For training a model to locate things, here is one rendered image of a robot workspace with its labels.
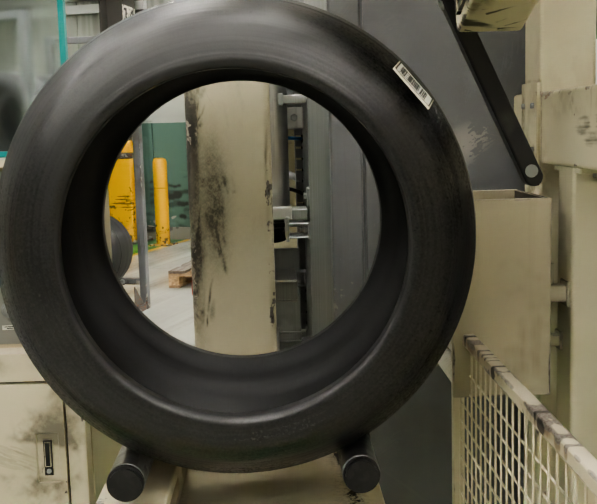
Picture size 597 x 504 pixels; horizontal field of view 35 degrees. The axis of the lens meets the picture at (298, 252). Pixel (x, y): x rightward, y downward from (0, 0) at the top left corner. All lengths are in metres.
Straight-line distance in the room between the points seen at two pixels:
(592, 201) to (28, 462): 1.15
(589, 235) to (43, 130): 0.81
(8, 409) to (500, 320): 0.97
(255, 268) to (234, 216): 0.09
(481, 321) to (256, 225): 0.37
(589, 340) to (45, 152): 0.85
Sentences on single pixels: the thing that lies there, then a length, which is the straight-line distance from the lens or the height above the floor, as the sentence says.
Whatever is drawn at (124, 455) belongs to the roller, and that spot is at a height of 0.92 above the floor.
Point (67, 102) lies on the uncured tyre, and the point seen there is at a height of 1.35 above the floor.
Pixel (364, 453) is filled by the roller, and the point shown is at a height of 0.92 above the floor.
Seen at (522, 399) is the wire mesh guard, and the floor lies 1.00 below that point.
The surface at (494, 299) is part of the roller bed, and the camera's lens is 1.43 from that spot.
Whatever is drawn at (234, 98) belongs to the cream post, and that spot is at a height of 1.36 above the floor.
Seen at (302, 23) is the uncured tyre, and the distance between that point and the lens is 1.09.
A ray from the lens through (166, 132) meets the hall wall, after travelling 11.50.
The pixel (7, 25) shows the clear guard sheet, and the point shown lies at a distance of 1.87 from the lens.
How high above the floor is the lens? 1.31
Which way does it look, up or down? 8 degrees down
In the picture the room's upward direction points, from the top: 2 degrees counter-clockwise
